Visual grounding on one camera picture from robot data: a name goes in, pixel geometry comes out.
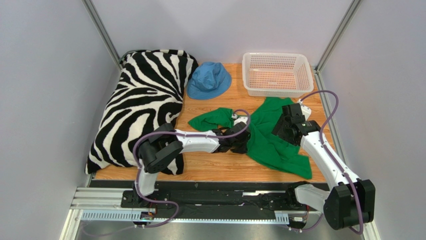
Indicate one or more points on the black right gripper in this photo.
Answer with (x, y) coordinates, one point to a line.
(284, 123)

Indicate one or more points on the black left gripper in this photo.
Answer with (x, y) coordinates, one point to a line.
(243, 149)

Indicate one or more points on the green t shirt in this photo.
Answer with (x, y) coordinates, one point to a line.
(263, 147)

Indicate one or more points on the zebra striped pillow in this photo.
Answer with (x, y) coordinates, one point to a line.
(149, 93)

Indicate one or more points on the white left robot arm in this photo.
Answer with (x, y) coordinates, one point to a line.
(155, 151)

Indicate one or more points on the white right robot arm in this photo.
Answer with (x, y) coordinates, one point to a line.
(350, 201)

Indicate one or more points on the white plastic basket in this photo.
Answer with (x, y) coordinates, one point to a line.
(283, 75)

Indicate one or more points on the blue bucket hat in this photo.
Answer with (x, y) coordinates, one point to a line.
(208, 81)

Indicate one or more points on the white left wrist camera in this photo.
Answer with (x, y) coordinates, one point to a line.
(239, 119)

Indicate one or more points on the right aluminium frame post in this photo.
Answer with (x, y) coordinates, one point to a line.
(338, 34)

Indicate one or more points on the aluminium frame post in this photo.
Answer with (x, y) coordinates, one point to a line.
(98, 23)
(338, 34)

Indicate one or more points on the left aluminium frame post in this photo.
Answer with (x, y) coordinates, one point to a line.
(98, 23)

